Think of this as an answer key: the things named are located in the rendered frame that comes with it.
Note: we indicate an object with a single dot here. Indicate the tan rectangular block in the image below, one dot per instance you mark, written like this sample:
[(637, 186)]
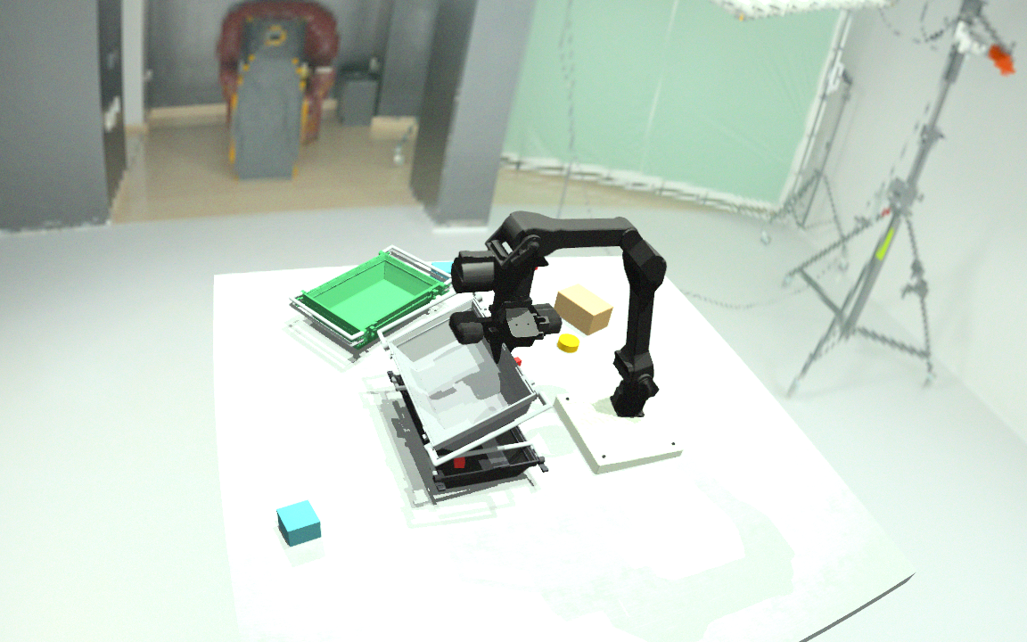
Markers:
[(583, 309)]

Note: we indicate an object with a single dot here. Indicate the small light blue block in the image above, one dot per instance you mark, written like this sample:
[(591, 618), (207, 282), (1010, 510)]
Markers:
[(299, 523), (443, 266)]

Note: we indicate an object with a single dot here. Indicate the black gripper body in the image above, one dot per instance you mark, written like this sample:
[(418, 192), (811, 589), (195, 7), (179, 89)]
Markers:
[(468, 328)]

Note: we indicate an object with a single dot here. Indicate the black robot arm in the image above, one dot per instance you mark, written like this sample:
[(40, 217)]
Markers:
[(532, 237)]

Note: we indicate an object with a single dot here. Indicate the yellow short cylinder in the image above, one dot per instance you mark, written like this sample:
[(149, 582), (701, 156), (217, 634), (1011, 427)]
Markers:
[(568, 343)]

